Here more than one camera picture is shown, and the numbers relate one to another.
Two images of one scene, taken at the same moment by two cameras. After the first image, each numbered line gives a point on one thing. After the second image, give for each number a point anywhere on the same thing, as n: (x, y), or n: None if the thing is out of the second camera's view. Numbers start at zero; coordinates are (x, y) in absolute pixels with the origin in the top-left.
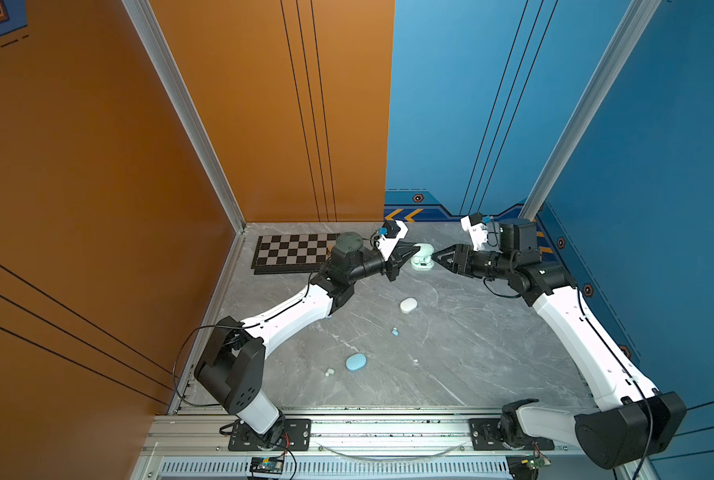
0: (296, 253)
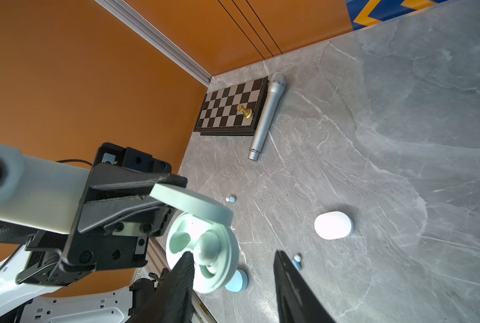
0: (219, 116)
